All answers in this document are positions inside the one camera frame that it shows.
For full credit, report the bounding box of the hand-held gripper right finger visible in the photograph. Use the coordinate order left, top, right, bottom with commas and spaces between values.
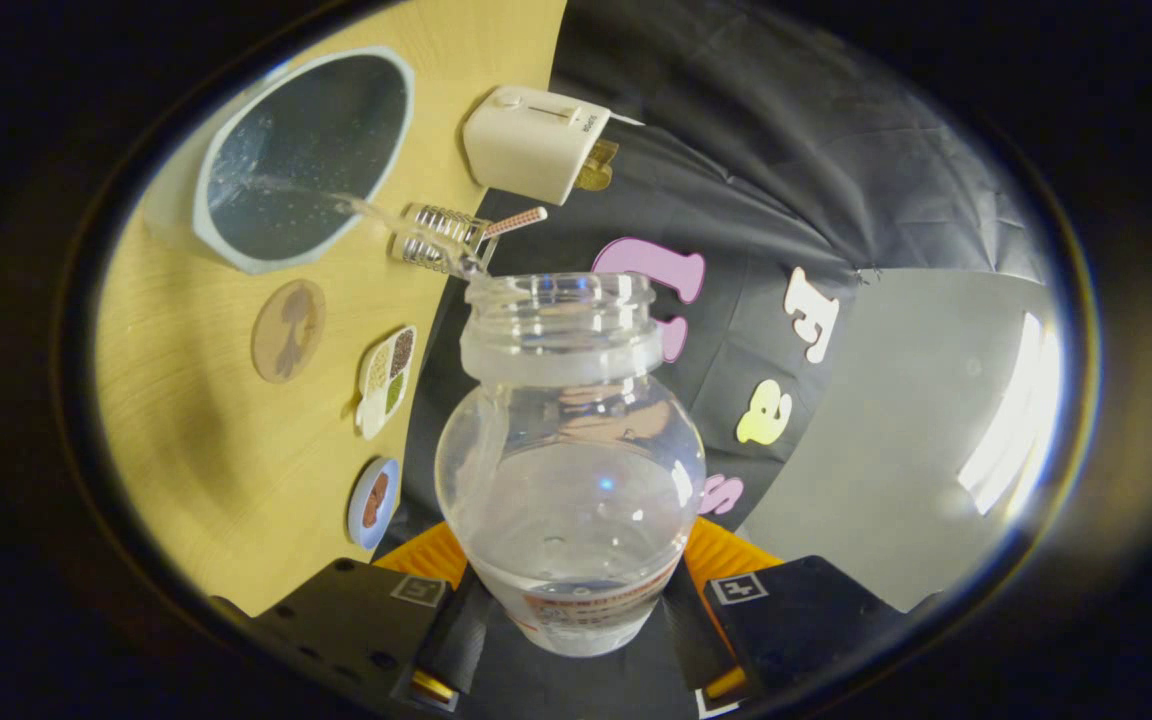
664, 515, 912, 716

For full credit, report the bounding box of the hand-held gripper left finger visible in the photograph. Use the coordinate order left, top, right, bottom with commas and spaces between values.
256, 520, 495, 713

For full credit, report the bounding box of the clear plastic juice bottle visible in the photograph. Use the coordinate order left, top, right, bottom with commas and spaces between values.
433, 272, 707, 658

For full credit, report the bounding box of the pale green cup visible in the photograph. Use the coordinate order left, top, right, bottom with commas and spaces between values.
141, 45, 417, 276

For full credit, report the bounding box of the light blue plate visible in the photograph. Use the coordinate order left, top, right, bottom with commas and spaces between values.
347, 457, 402, 551

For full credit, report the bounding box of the white divided grain dish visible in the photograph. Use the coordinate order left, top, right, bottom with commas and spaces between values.
354, 324, 419, 442

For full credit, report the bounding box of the wooden table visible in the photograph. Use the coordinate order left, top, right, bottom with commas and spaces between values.
94, 0, 569, 617

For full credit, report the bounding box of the brown toast slice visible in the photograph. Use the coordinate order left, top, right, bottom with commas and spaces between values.
576, 138, 621, 193

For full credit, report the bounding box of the white toaster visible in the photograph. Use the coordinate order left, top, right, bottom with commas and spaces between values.
462, 85, 645, 207

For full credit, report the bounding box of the metal wire basket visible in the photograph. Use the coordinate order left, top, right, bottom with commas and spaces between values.
391, 203, 497, 273

